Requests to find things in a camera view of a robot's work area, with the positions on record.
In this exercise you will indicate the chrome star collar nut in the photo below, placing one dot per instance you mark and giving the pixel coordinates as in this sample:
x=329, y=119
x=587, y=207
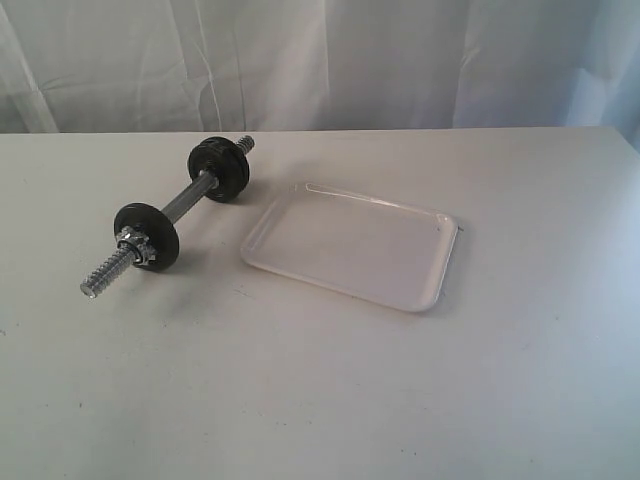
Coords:
x=137, y=244

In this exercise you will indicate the black rubber washer disc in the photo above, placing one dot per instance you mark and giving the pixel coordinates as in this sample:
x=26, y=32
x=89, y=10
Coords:
x=157, y=227

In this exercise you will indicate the white backdrop curtain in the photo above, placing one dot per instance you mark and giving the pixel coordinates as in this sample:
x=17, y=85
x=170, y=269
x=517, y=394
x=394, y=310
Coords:
x=132, y=66

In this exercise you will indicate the black weight plate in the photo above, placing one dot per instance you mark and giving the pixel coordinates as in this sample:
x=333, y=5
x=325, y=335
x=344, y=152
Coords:
x=239, y=151

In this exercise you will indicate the white rectangular tray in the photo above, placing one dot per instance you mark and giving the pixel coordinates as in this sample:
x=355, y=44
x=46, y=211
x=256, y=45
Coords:
x=390, y=254

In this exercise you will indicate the chrome dumbbell bar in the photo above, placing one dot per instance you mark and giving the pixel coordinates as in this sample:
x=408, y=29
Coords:
x=119, y=261

